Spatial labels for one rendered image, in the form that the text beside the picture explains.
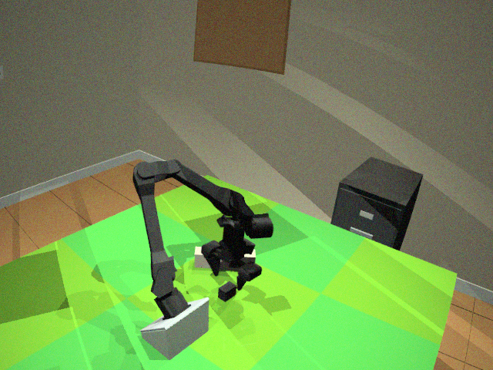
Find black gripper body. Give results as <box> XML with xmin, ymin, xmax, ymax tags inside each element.
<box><xmin>201</xmin><ymin>238</ymin><xmax>262</xmax><ymax>281</ymax></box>

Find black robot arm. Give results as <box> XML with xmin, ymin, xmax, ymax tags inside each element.
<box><xmin>133</xmin><ymin>160</ymin><xmax>273</xmax><ymax>320</ymax></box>

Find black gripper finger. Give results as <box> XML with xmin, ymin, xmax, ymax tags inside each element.
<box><xmin>236</xmin><ymin>275</ymin><xmax>247</xmax><ymax>291</ymax></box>
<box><xmin>204</xmin><ymin>255</ymin><xmax>221</xmax><ymax>276</ymax></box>

